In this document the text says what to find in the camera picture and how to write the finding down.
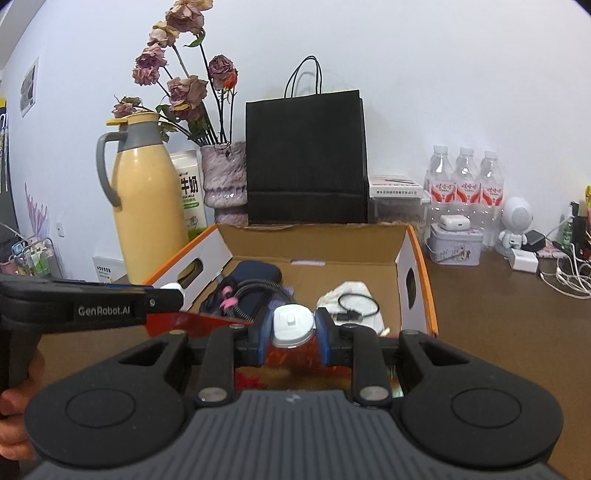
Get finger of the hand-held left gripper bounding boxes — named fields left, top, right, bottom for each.
left=143, top=288, right=185, bottom=324

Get purple white vase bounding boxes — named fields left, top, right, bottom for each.
left=199, top=141, right=250, bottom=227

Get white charger adapter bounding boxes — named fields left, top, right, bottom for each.
left=510, top=249, right=540, bottom=273

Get white earbuds case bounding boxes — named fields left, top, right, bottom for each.
left=438, top=213, right=472, bottom=230

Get white cables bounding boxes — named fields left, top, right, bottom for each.
left=538, top=217, right=591, bottom=298

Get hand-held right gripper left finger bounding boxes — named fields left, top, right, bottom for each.
left=113, top=307, right=274, bottom=409

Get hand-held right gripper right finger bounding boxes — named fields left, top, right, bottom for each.
left=315, top=307, right=467, bottom=409

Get black paper bag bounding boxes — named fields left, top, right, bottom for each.
left=245, top=55, right=370, bottom=226

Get braided black cable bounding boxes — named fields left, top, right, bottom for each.
left=217, top=277, right=298, bottom=321

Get wall picture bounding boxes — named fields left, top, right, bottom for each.
left=19, top=55, right=40, bottom=118

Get white tin box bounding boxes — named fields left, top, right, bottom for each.
left=426, top=224, right=485, bottom=267

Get small black bottle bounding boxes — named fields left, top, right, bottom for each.
left=570, top=202, right=585, bottom=241

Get metal storage rack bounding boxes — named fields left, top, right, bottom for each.
left=0, top=235, right=58, bottom=278

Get clear container of seeds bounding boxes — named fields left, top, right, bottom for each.
left=372, top=198, right=430, bottom=225

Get red label water bottle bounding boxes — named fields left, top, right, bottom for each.
left=426, top=145, right=455, bottom=217
left=478, top=151, right=505, bottom=222
left=451, top=148, right=481, bottom=217

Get white round charger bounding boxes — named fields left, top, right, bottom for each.
left=271, top=305, right=317, bottom=349

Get dried rose bouquet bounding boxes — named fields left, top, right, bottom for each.
left=113, top=0, right=241, bottom=148

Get person's left hand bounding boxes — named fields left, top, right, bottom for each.
left=0, top=353, right=45, bottom=462

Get white robot figurine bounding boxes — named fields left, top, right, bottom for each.
left=496, top=197, right=536, bottom=257

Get yellow thermos jug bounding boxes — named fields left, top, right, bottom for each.
left=96, top=112, right=195, bottom=285

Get dark navy pouch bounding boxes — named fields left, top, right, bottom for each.
left=201, top=260, right=283, bottom=317

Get purple wall sticker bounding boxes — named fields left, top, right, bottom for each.
left=23, top=182, right=49, bottom=238

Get red orange cardboard box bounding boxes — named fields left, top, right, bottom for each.
left=141, top=223, right=438, bottom=398

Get thin black cable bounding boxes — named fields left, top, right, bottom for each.
left=335, top=293, right=382, bottom=325

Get white milk carton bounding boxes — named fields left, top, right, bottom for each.
left=168, top=150, right=208, bottom=241

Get dark grey cabinet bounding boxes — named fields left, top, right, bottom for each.
left=0, top=95, right=19, bottom=245

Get flat white box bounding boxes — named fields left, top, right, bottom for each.
left=369, top=174, right=431, bottom=200

